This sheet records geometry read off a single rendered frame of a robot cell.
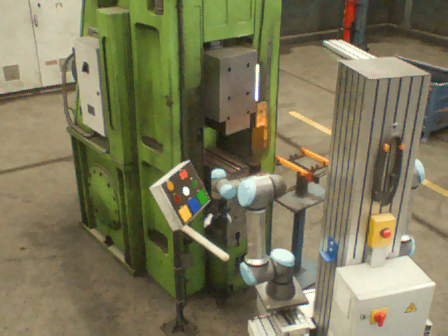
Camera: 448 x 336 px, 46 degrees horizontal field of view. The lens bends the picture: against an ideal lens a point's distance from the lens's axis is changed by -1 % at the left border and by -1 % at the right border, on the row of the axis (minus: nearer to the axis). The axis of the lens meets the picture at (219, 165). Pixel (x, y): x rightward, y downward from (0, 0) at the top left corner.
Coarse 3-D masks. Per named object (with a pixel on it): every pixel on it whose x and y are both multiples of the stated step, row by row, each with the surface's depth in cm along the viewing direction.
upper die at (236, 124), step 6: (210, 120) 339; (228, 120) 328; (234, 120) 331; (240, 120) 335; (246, 120) 338; (210, 126) 341; (216, 126) 336; (222, 126) 331; (228, 126) 330; (234, 126) 333; (240, 126) 337; (246, 126) 340; (222, 132) 333; (228, 132) 332
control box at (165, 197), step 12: (180, 168) 306; (192, 168) 315; (168, 180) 295; (180, 180) 303; (156, 192) 291; (168, 192) 292; (180, 192) 300; (192, 192) 309; (204, 192) 318; (168, 204) 291; (180, 204) 297; (204, 204) 314; (168, 216) 295; (180, 216) 294; (192, 216) 302; (180, 228) 294
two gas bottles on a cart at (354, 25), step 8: (344, 0) 996; (352, 0) 980; (360, 0) 963; (368, 0) 964; (352, 8) 986; (360, 8) 968; (352, 16) 993; (360, 16) 969; (344, 24) 1011; (352, 24) 995; (360, 24) 970; (344, 32) 1014; (352, 32) 1003; (360, 32) 981; (344, 40) 1019; (352, 40) 1011; (360, 40) 993; (360, 48) 990; (368, 48) 1006
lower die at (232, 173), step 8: (216, 152) 374; (208, 160) 363; (216, 160) 363; (232, 160) 362; (208, 168) 357; (216, 168) 354; (224, 168) 352; (232, 168) 352; (248, 168) 355; (232, 176) 348; (240, 176) 353
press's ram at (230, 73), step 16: (224, 48) 327; (240, 48) 327; (208, 64) 316; (224, 64) 310; (240, 64) 318; (256, 64) 326; (208, 80) 320; (224, 80) 314; (240, 80) 323; (208, 96) 325; (224, 96) 319; (240, 96) 327; (208, 112) 330; (224, 112) 323; (240, 112) 332
